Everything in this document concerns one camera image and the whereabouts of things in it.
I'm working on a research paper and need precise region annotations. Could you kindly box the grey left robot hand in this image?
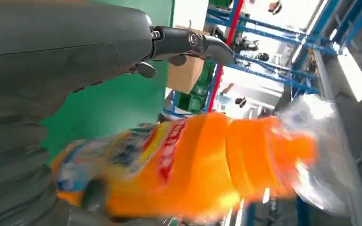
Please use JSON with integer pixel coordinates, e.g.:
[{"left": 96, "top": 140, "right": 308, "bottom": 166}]
[{"left": 0, "top": 0, "right": 235, "bottom": 123}]

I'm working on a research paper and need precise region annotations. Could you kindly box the orange drink bottle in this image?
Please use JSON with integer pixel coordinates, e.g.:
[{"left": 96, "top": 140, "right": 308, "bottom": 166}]
[{"left": 49, "top": 112, "right": 319, "bottom": 224}]

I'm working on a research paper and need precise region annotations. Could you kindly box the green mat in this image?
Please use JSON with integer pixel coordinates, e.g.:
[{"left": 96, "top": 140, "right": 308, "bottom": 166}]
[{"left": 40, "top": 0, "right": 176, "bottom": 164}]

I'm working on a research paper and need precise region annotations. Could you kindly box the cardboard box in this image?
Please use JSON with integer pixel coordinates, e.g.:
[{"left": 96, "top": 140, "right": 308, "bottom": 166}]
[{"left": 166, "top": 25, "right": 210, "bottom": 95}]

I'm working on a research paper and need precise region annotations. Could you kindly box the green crate stack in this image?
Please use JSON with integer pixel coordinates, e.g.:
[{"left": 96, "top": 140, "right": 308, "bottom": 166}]
[{"left": 178, "top": 61, "right": 216, "bottom": 115}]

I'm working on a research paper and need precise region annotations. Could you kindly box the blue metal rack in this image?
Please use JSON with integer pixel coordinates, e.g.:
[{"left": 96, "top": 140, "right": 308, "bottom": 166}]
[{"left": 163, "top": 0, "right": 362, "bottom": 118}]

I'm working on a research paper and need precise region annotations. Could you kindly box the clear plastic bag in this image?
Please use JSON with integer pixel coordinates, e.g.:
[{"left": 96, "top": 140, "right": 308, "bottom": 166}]
[{"left": 276, "top": 93, "right": 358, "bottom": 217}]

